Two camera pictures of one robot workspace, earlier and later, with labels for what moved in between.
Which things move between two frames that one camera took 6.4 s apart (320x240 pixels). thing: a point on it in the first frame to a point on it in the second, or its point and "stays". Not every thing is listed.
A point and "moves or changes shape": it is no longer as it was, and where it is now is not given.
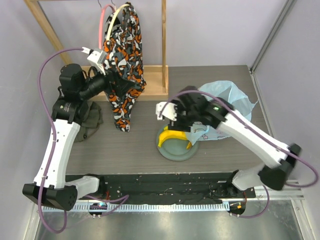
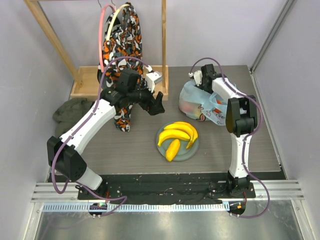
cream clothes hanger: x=111 y=20 stays
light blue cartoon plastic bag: x=228 y=90 moves or changes shape
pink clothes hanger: x=101 y=24 stays
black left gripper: x=120 y=85 to x=154 y=107
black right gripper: x=182 y=122 to x=206 y=80
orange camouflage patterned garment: x=123 y=47 stays
